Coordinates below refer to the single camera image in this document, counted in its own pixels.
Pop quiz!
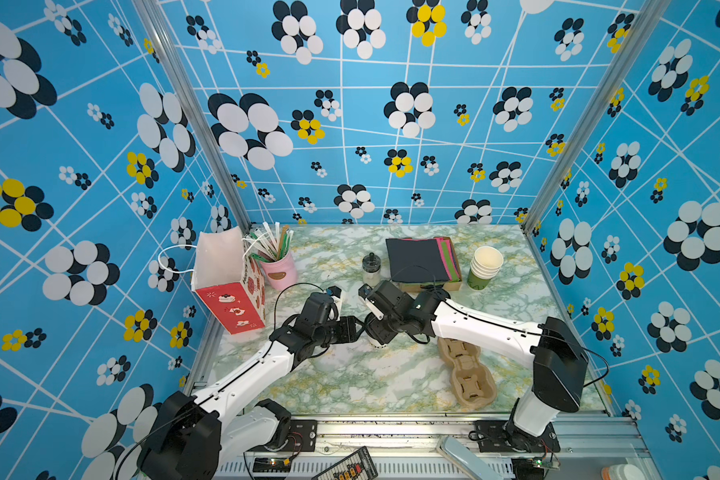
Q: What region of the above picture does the pink straw holder cup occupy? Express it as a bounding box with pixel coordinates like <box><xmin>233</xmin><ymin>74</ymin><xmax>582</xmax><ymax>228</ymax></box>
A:
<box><xmin>259</xmin><ymin>253</ymin><xmax>298</xmax><ymax>291</ymax></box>

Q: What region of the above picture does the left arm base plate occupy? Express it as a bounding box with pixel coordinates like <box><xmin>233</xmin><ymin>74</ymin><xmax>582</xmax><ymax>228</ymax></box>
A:
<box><xmin>263</xmin><ymin>419</ymin><xmax>318</xmax><ymax>453</ymax></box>

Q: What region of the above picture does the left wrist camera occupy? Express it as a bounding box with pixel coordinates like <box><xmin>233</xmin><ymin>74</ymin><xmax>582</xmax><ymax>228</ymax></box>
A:
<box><xmin>326</xmin><ymin>285</ymin><xmax>345</xmax><ymax>320</ymax></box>

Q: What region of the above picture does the stack of paper cups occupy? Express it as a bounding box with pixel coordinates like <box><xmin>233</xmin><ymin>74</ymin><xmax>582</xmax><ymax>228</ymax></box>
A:
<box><xmin>467</xmin><ymin>246</ymin><xmax>504</xmax><ymax>290</ymax></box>

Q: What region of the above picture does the bundle of wrapped straws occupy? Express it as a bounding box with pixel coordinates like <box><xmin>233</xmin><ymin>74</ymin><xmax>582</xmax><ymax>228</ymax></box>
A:
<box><xmin>243</xmin><ymin>222</ymin><xmax>293</xmax><ymax>263</ymax></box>

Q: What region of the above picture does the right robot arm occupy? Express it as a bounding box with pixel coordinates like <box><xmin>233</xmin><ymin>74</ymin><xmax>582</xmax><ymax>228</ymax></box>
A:
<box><xmin>358</xmin><ymin>281</ymin><xmax>589</xmax><ymax>438</ymax></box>

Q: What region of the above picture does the red white paper gift bag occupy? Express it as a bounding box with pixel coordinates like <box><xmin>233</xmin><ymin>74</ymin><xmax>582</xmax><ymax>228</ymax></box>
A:
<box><xmin>187</xmin><ymin>227</ymin><xmax>265</xmax><ymax>335</ymax></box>

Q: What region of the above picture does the orange capped white container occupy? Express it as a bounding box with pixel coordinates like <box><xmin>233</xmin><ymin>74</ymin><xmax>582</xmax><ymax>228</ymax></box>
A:
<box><xmin>601</xmin><ymin>464</ymin><xmax>646</xmax><ymax>480</ymax></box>

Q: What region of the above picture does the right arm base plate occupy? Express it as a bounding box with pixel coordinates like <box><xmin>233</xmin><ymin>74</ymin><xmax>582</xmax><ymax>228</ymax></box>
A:
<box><xmin>468</xmin><ymin>420</ymin><xmax>560</xmax><ymax>454</ymax></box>

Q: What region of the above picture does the white paper coffee cup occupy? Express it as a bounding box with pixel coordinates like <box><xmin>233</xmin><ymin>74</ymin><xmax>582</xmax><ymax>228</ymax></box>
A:
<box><xmin>365</xmin><ymin>327</ymin><xmax>386</xmax><ymax>349</ymax></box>

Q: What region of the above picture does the brown cardboard cup carrier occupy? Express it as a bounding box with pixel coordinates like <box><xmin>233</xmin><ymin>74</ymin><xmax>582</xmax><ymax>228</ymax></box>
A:
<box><xmin>437</xmin><ymin>338</ymin><xmax>498</xmax><ymax>410</ymax></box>

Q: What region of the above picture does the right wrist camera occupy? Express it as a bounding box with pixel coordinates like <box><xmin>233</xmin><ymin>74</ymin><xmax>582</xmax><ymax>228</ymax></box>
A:
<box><xmin>358</xmin><ymin>284</ymin><xmax>375</xmax><ymax>308</ymax></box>

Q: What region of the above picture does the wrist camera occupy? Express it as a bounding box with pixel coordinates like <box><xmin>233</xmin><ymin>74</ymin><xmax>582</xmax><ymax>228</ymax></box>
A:
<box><xmin>358</xmin><ymin>284</ymin><xmax>375</xmax><ymax>308</ymax></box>
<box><xmin>326</xmin><ymin>285</ymin><xmax>345</xmax><ymax>320</ymax></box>

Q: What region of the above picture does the glass sugar shaker black lid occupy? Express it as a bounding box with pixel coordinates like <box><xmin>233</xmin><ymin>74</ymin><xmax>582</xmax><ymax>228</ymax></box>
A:
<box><xmin>361</xmin><ymin>252</ymin><xmax>381</xmax><ymax>287</ymax></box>

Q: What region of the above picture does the stack of coloured napkins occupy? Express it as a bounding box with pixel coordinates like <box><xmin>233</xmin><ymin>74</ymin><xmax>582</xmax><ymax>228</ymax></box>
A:
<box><xmin>386</xmin><ymin>236</ymin><xmax>462</xmax><ymax>284</ymax></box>

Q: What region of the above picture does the grey white handheld device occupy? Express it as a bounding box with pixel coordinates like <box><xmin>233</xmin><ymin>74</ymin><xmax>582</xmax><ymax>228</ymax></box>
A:
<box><xmin>436</xmin><ymin>436</ymin><xmax>503</xmax><ymax>480</ymax></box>

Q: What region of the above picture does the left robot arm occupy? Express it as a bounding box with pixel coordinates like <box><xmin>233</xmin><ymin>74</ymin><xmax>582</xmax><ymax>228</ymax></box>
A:
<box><xmin>136</xmin><ymin>286</ymin><xmax>357</xmax><ymax>479</ymax></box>

